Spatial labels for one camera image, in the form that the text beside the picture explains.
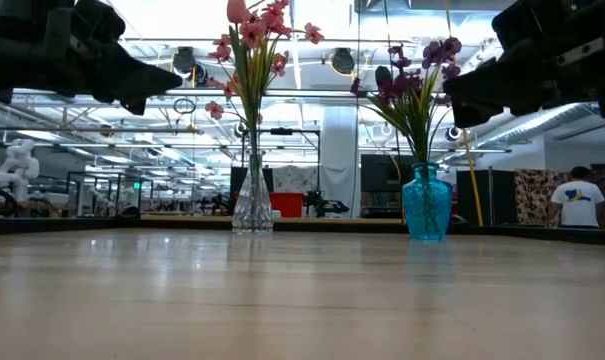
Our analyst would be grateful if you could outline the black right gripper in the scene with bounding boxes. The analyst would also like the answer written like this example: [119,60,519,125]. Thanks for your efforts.
[442,0,605,129]

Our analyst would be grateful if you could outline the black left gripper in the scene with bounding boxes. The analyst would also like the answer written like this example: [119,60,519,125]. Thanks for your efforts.
[0,0,184,116]

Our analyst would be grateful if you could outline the purple artificial flower bunch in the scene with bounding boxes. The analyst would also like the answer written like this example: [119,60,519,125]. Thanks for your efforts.
[350,43,423,231]
[406,35,464,231]

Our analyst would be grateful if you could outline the blue glass vase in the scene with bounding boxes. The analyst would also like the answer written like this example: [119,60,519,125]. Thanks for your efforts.
[401,161,455,243]

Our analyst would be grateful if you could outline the clear glass vase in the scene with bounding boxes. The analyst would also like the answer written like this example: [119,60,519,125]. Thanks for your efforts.
[230,148,275,237]

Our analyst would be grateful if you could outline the black partition panel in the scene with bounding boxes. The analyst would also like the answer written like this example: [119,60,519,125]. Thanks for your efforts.
[455,169,517,227]

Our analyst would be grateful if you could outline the patterned cloth panel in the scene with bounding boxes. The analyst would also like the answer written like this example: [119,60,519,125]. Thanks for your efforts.
[514,168,569,227]

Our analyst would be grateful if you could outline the black monitor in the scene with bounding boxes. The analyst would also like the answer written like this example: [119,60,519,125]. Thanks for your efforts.
[360,153,416,194]

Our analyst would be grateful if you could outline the white robot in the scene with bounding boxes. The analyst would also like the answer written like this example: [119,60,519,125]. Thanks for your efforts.
[0,138,41,202]

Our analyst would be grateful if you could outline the person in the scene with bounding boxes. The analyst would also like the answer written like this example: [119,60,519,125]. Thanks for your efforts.
[550,165,605,230]

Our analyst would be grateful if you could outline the white pillar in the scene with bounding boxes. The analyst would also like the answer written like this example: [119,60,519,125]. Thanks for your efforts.
[321,104,362,217]

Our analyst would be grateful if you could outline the white cloth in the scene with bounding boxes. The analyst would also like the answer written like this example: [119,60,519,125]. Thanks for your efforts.
[273,164,319,194]

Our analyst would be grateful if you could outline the red storage bin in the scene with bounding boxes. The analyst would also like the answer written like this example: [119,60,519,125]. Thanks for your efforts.
[269,192,305,219]

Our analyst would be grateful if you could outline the small black wire coil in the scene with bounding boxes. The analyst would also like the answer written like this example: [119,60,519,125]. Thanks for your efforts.
[172,97,197,115]

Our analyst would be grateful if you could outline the black ceiling cable reel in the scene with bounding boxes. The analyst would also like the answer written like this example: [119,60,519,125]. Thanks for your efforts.
[330,47,357,75]
[172,45,211,87]

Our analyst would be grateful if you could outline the black cage frame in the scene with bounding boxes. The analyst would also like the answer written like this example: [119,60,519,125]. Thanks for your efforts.
[66,171,156,217]

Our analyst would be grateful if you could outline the yellow hanging cable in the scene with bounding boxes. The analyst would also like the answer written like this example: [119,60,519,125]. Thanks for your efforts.
[444,0,485,227]

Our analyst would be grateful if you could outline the black hanging cable with coil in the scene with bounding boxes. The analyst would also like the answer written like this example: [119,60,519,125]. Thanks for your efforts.
[383,0,403,221]

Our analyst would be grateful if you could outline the black rig frame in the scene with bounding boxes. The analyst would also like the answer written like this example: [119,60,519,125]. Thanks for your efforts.
[240,127,322,194]

